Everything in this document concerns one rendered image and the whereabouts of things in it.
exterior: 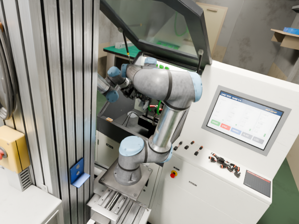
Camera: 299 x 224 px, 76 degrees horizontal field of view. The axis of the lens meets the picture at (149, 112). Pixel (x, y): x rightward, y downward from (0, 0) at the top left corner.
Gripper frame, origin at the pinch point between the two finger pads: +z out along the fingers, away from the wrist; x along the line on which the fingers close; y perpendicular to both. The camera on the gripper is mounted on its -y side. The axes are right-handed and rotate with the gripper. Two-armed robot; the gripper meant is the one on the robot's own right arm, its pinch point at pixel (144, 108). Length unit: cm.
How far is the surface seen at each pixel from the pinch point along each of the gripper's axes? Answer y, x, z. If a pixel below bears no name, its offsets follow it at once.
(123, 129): -3.1, -17.2, 28.4
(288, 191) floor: -157, 154, 123
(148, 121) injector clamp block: -24.2, -6.3, 25.2
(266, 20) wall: -619, 25, -76
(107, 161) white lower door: -3, -31, 72
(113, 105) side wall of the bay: -20, -43, 22
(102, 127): -3, -40, 38
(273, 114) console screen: -34, 76, -15
